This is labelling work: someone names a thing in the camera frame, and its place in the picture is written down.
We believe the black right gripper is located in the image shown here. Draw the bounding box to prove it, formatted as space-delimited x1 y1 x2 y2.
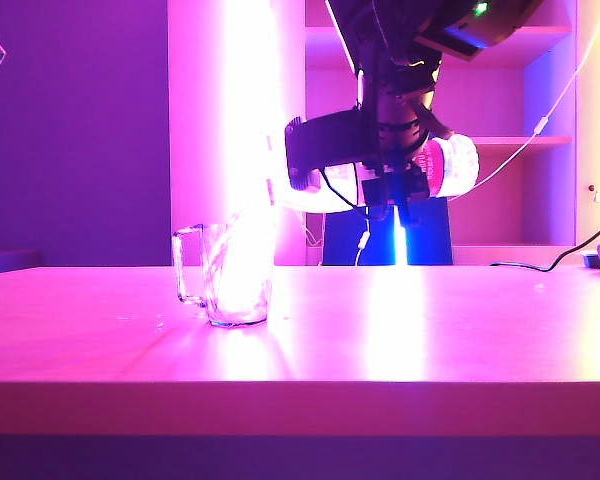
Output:
354 54 454 227

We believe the Nongfu Spring water bottle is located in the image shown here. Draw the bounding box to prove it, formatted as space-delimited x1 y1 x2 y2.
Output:
273 137 480 214

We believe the clear glass mug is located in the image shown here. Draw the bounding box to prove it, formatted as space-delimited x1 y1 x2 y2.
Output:
171 222 277 330

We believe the dark office chair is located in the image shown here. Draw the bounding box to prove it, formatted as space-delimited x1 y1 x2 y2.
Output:
321 198 454 267

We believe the short LED light stick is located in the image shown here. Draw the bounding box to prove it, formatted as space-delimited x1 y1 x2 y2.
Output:
393 207 410 267

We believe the tall bright LED light tube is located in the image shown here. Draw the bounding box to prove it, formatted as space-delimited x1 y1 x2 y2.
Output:
218 0 286 236

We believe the short white cable with switch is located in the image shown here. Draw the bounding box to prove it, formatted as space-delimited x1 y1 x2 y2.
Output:
354 219 371 267

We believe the open wall shelf unit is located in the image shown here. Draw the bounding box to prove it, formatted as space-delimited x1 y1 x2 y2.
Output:
167 0 579 267

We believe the long white cable with switch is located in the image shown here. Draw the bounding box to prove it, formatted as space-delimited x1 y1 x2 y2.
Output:
446 0 600 203

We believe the black cable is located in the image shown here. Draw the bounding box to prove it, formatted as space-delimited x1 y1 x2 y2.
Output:
489 227 600 274

